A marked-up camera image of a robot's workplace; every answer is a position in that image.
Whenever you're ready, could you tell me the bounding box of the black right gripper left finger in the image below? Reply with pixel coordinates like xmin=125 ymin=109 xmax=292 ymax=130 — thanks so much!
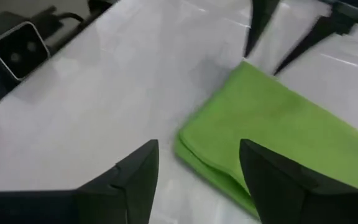
xmin=0 ymin=139 xmax=160 ymax=224

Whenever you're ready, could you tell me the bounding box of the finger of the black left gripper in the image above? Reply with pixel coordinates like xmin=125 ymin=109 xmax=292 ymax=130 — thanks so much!
xmin=243 ymin=0 xmax=281 ymax=58
xmin=273 ymin=13 xmax=354 ymax=76

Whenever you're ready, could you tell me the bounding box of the silver-edged black camera box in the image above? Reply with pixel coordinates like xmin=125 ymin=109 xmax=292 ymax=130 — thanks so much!
xmin=0 ymin=21 xmax=52 ymax=82

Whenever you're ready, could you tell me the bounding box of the green microfibre towel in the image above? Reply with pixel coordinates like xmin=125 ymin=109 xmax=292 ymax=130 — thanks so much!
xmin=173 ymin=60 xmax=358 ymax=219

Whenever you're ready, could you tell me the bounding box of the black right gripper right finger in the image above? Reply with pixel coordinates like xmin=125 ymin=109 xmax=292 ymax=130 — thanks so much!
xmin=239 ymin=138 xmax=358 ymax=224

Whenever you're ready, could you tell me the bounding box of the black metal table frame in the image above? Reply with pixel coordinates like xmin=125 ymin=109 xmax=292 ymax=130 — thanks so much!
xmin=0 ymin=0 xmax=119 ymax=118

